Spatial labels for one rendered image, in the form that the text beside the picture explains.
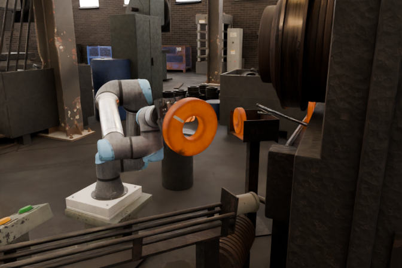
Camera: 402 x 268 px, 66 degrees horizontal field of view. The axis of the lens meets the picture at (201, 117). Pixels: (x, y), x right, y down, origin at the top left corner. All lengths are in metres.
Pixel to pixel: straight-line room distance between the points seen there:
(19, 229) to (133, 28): 3.81
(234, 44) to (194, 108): 10.11
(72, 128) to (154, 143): 3.01
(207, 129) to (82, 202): 0.98
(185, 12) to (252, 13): 2.61
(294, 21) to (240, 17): 10.76
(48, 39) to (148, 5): 5.10
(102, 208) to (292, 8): 1.20
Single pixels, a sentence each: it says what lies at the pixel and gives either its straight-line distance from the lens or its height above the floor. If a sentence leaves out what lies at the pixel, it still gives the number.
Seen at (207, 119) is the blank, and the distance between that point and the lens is 0.84.
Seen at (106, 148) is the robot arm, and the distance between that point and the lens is 1.06.
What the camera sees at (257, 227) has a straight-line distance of 2.07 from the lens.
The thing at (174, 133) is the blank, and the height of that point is 0.90.
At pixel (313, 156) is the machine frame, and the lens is 0.77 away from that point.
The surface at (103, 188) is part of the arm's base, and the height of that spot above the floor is 0.41.
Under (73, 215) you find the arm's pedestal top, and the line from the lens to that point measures 1.75.
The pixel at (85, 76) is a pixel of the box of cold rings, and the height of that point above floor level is 0.67.
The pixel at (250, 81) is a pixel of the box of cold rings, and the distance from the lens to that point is 3.68.
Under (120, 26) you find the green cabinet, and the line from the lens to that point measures 4.75.
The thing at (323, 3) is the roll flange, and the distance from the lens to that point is 1.05.
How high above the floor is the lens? 1.13
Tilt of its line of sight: 14 degrees down
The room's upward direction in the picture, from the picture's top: straight up
